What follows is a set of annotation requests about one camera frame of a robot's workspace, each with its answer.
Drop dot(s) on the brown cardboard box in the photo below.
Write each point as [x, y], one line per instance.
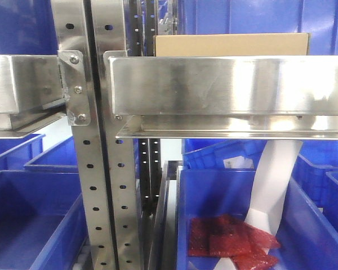
[214, 45]

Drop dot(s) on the steel left shelf tray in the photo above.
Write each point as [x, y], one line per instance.
[31, 97]

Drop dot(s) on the blue bin middle back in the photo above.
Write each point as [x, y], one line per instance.
[222, 153]

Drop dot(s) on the blue bin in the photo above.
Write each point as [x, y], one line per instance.
[42, 220]
[28, 154]
[317, 18]
[27, 28]
[316, 172]
[308, 240]
[222, 153]

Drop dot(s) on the white curved paper sheet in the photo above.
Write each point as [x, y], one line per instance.
[270, 184]

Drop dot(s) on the red bubble wrap bags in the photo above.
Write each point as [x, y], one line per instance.
[225, 236]

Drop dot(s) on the blue bin left back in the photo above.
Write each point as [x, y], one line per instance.
[28, 154]

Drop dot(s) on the blue bin far right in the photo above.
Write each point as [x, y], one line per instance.
[316, 172]

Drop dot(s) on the blue bin lower left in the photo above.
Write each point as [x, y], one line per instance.
[42, 220]

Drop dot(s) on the blue bin lower right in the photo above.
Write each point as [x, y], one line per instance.
[308, 240]

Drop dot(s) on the blue bin upper left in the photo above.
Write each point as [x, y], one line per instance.
[27, 28]

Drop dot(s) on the blue bin upper right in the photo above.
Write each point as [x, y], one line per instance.
[317, 18]

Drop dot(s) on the steel right upright post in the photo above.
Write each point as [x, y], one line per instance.
[110, 19]

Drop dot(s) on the steel upright post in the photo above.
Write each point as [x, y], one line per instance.
[80, 81]
[110, 19]

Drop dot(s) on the steel left upright post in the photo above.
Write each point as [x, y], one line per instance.
[80, 81]

